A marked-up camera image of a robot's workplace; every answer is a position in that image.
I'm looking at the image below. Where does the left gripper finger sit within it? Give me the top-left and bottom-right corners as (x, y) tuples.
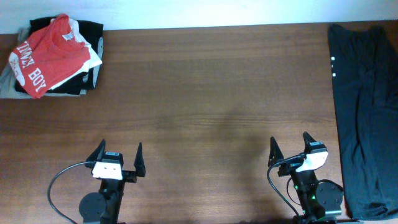
(86, 139), (106, 162)
(134, 142), (146, 177)

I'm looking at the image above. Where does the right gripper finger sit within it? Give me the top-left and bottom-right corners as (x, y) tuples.
(303, 131), (317, 153)
(267, 136), (284, 167)

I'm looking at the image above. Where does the dark green t-shirt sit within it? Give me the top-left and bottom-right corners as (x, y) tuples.
(328, 24), (397, 220)

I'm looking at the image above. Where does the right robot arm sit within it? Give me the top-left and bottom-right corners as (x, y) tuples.
(267, 132), (344, 224)

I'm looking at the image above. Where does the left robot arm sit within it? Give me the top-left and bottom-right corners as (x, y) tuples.
(79, 140), (146, 224)

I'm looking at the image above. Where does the red folded t-shirt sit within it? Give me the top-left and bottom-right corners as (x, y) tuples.
(9, 14), (82, 98)

